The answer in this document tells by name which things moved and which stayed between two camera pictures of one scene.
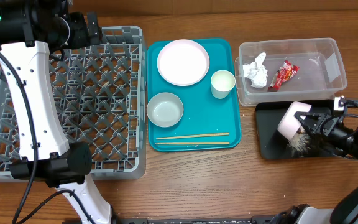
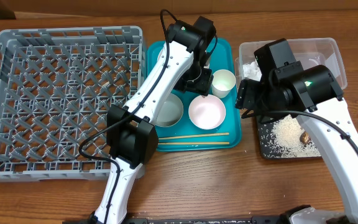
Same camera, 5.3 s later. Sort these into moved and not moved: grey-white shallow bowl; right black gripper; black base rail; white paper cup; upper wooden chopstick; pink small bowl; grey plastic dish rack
Moved: pink small bowl; right black gripper
Not moved: black base rail; grey-white shallow bowl; white paper cup; upper wooden chopstick; grey plastic dish rack
